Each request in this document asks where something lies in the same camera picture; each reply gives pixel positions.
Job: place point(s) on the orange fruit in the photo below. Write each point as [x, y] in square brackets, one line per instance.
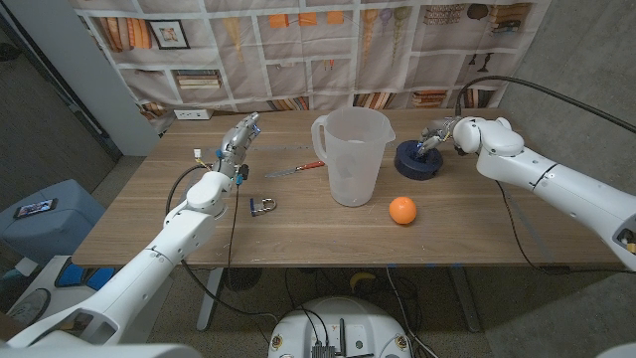
[403, 210]

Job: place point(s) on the blue-grey storage bin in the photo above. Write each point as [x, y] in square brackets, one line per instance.
[64, 224]

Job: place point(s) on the silver padlock with blue base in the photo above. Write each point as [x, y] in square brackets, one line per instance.
[258, 206]

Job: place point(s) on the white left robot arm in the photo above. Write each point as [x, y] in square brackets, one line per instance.
[149, 268]

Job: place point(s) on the printed bookshelf backdrop cloth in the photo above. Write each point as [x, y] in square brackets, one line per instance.
[298, 50]

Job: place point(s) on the white robot torso base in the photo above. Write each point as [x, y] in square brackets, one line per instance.
[338, 318]

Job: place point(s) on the yellow curved floor object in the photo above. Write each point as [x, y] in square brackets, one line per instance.
[360, 278]

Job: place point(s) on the dark blue pitcher lid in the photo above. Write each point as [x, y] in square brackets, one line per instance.
[412, 168]

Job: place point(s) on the white power outlet strip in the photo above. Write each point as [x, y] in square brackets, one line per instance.
[194, 114]

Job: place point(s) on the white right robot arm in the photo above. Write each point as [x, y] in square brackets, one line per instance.
[561, 184]

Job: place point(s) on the black round floor object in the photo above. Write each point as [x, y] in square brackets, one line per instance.
[243, 278]

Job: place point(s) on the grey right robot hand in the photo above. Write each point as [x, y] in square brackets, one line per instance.
[437, 131]

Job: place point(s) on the grey metal table leg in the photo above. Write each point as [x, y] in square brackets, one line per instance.
[208, 303]
[467, 303]

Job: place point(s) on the black smartphone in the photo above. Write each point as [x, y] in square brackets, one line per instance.
[36, 208]

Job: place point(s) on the translucent plastic pitcher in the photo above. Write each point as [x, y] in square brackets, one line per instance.
[353, 174]

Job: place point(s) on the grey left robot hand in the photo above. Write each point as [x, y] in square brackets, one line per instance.
[238, 144]

